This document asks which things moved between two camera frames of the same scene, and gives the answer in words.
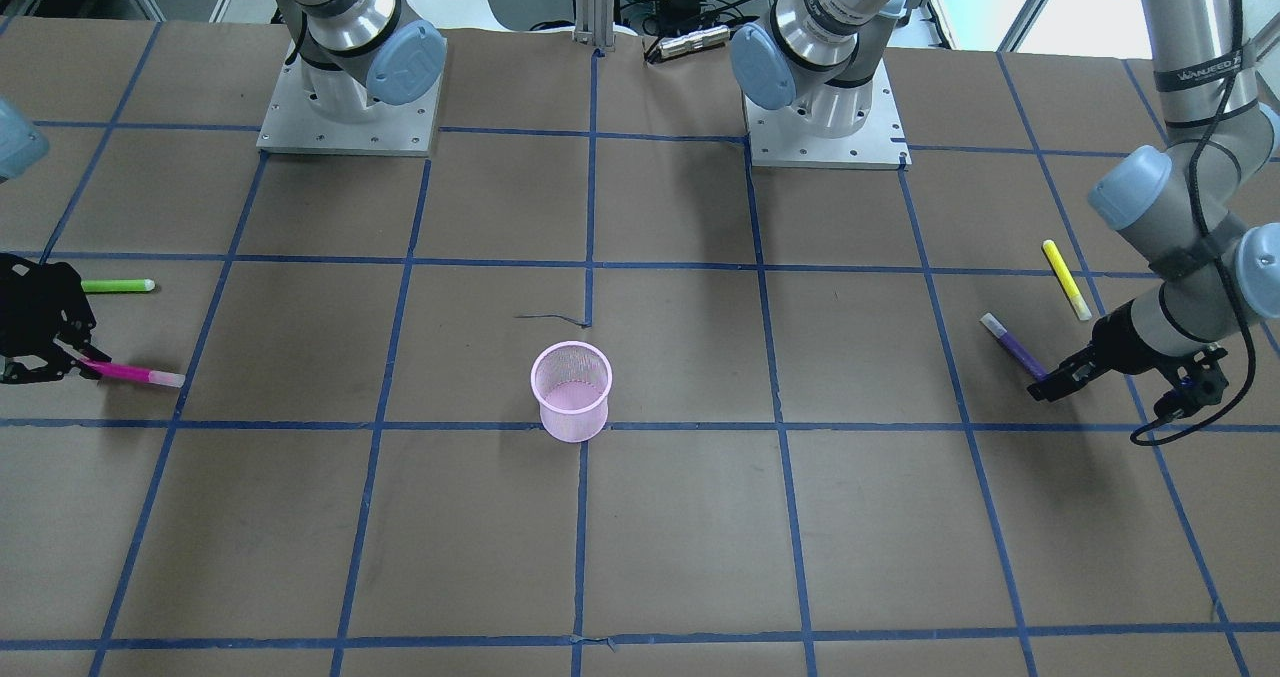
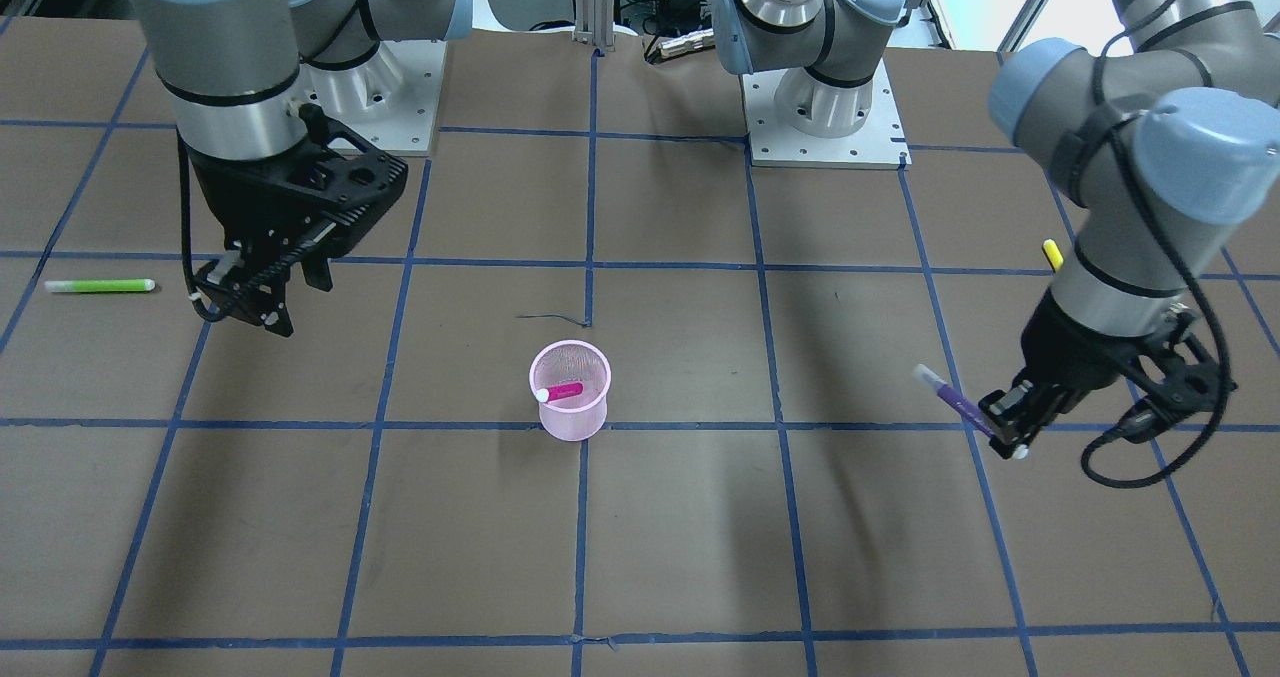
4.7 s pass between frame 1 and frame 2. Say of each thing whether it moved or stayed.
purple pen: moved
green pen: stayed
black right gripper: moved
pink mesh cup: stayed
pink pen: moved
